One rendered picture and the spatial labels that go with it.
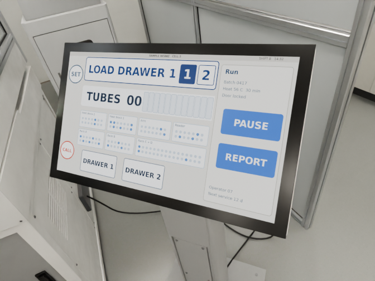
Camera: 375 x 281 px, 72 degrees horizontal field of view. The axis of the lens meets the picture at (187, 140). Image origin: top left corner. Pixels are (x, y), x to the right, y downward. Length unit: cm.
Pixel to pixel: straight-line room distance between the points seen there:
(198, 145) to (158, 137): 8
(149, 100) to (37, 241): 60
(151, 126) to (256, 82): 21
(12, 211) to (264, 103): 68
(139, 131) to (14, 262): 65
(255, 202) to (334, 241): 122
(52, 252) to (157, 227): 79
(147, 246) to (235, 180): 120
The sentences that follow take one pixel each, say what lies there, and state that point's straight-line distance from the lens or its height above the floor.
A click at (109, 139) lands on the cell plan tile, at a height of 105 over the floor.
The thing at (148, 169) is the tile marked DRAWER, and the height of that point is 101.
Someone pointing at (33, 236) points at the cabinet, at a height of 73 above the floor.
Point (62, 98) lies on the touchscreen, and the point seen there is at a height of 110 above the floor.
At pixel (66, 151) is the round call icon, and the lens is 64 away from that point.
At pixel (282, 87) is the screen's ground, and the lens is 45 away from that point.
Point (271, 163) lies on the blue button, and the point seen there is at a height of 105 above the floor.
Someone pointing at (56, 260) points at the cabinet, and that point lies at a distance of 104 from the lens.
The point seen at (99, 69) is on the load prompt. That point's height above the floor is 116.
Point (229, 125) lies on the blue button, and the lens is 45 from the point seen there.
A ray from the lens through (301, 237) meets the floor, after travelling 161.
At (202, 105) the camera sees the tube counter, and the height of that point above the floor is 111.
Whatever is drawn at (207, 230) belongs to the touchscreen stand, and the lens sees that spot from 76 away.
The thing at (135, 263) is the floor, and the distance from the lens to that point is 158.
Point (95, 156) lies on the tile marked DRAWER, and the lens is 59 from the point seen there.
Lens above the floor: 136
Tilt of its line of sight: 39 degrees down
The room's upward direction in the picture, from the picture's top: 10 degrees counter-clockwise
